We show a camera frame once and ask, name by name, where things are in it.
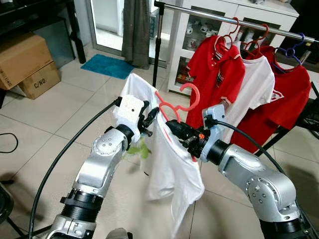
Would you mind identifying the black stand base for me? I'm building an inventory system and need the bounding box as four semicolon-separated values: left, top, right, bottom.
0;182;28;239

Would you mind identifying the teal floor mat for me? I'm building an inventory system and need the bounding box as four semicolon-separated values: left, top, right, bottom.
81;54;135;80

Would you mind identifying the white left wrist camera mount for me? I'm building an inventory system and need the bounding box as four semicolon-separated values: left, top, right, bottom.
112;95;150;131

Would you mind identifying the black desk frame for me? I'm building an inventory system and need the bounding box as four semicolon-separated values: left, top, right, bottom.
0;0;86;64

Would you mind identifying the large plain cardboard box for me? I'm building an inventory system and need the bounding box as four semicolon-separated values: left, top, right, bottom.
0;32;53;90

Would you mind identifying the small printed cardboard box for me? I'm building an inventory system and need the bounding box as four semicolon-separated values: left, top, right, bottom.
17;61;61;100

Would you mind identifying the plain white T-shirt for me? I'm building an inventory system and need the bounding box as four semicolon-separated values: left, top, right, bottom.
219;47;276;145

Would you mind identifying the plain grey curtain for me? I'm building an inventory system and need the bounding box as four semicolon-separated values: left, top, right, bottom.
122;0;153;69

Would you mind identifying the white T-shirt green print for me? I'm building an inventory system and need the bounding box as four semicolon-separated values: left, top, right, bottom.
122;73;206;239

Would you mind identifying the metal clothes rack black frame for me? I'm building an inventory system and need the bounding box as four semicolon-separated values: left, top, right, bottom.
152;0;319;157

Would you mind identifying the red polo shirt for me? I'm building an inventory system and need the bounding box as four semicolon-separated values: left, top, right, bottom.
185;36;246;129

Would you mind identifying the white glass door cabinet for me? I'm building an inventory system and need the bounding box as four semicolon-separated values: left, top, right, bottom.
167;0;300;95

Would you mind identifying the red T-shirt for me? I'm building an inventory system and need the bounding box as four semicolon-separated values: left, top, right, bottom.
230;46;312;154

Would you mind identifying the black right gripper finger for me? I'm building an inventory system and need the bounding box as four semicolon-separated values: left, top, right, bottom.
173;131;192;150
165;119;189;135

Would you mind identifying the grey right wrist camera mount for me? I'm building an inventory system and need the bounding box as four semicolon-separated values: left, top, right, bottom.
201;105;226;160

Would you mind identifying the purple plastic clothes hanger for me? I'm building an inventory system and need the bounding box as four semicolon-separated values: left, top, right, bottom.
273;32;306;68

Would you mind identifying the grey robot leg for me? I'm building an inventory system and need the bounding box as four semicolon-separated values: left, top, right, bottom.
105;228;133;239

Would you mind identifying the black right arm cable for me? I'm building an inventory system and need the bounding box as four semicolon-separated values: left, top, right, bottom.
204;117;319;239

